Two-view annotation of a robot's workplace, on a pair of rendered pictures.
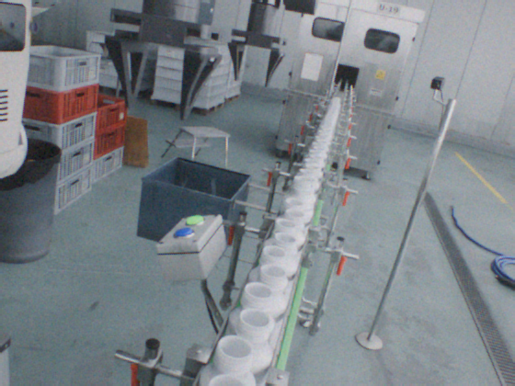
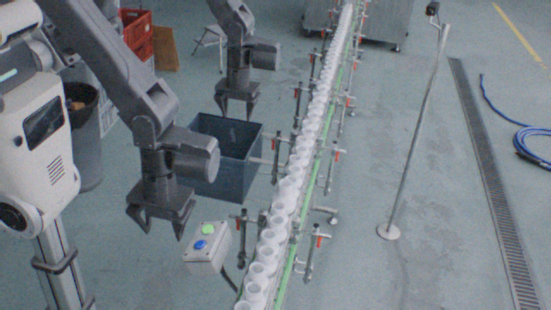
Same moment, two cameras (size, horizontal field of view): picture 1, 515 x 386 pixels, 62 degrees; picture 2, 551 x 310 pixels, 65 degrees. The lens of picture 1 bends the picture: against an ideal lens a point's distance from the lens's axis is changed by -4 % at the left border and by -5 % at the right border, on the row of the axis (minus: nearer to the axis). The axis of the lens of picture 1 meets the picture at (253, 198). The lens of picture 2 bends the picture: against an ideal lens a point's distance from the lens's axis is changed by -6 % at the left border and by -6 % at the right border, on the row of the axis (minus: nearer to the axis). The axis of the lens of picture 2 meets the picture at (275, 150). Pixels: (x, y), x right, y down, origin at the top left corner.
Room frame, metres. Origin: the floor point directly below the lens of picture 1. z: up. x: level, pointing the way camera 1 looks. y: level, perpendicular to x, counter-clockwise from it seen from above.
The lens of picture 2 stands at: (-0.11, -0.08, 1.95)
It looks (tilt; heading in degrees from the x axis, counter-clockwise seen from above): 33 degrees down; 2
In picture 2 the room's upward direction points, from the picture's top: 5 degrees clockwise
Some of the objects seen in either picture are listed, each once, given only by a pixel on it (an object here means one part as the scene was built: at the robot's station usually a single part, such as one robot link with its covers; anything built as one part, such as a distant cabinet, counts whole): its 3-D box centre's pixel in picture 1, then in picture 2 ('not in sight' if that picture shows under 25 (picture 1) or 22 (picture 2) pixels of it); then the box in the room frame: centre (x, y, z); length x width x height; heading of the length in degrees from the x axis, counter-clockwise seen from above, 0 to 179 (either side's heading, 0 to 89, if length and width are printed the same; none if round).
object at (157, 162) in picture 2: not in sight; (160, 154); (0.47, 0.11, 1.54); 0.07 x 0.06 x 0.07; 82
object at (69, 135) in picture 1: (53, 127); (86, 58); (3.05, 1.55, 0.55); 0.61 x 0.41 x 0.22; 179
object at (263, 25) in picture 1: (261, 24); (238, 77); (0.91, 0.05, 1.48); 0.10 x 0.07 x 0.07; 81
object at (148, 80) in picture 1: (125, 63); not in sight; (8.25, 2.85, 0.50); 1.23 x 1.05 x 1.00; 170
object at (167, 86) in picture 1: (193, 73); not in sight; (7.95, 1.48, 0.59); 1.24 x 1.03 x 1.17; 174
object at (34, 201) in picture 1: (19, 200); (70, 140); (2.23, 1.33, 0.32); 0.45 x 0.45 x 0.64
